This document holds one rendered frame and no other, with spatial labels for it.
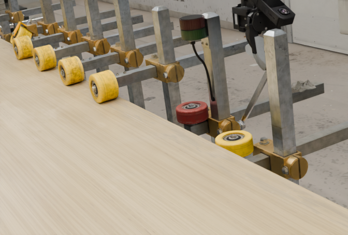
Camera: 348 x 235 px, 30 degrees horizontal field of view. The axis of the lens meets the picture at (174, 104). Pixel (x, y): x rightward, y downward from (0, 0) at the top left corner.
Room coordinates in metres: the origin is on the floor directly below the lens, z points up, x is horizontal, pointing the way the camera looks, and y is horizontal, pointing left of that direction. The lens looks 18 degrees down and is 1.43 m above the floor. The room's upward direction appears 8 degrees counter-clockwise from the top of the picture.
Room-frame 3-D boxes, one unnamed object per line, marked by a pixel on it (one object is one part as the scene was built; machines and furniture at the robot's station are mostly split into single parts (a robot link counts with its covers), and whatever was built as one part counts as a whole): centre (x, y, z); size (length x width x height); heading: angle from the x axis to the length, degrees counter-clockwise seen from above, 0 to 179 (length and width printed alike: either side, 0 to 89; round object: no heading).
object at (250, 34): (1.45, -0.21, 1.08); 0.05 x 0.02 x 0.09; 117
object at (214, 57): (1.52, -0.11, 0.89); 0.04 x 0.04 x 0.48; 27
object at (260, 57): (1.48, -0.20, 1.04); 0.06 x 0.03 x 0.09; 27
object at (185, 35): (1.50, -0.07, 1.10); 0.06 x 0.06 x 0.02
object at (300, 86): (1.68, -0.34, 0.87); 0.09 x 0.07 x 0.02; 117
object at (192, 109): (1.53, -0.04, 0.85); 0.08 x 0.08 x 0.11
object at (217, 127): (1.54, -0.10, 0.85); 0.14 x 0.06 x 0.05; 27
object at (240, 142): (1.29, -0.12, 0.85); 0.08 x 0.08 x 0.11
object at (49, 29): (2.65, 0.47, 0.95); 0.14 x 0.06 x 0.05; 27
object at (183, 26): (1.50, -0.07, 1.12); 0.06 x 0.06 x 0.02
